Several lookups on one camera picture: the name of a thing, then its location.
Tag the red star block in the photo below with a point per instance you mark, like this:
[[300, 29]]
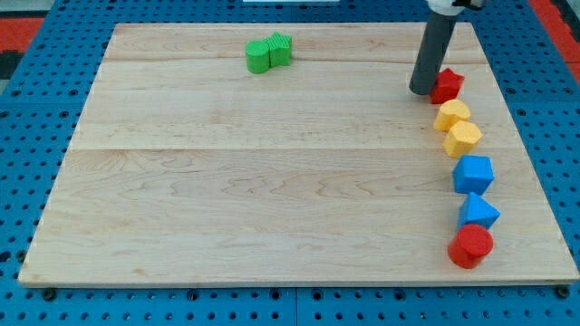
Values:
[[447, 86]]

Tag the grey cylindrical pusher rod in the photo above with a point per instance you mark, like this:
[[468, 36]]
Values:
[[433, 47]]

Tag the red cylinder block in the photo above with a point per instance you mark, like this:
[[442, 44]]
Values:
[[470, 245]]

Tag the green cylinder block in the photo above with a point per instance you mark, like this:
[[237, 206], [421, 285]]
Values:
[[257, 56]]

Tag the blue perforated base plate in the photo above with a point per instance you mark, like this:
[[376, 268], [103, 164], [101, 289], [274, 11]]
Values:
[[43, 101]]

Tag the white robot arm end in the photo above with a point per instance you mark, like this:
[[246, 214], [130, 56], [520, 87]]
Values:
[[455, 7]]

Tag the yellow hexagon block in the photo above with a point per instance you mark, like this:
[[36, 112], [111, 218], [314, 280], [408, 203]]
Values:
[[462, 138]]

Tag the blue triangle block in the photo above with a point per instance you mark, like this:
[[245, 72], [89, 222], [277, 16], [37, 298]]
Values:
[[476, 210]]

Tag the green star block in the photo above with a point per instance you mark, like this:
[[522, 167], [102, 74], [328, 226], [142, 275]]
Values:
[[280, 49]]

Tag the yellow heart block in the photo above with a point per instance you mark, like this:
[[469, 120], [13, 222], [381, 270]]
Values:
[[449, 113]]

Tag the blue cube block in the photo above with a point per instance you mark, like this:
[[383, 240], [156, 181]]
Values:
[[473, 174]]

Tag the wooden board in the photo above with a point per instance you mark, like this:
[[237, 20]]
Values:
[[186, 170]]

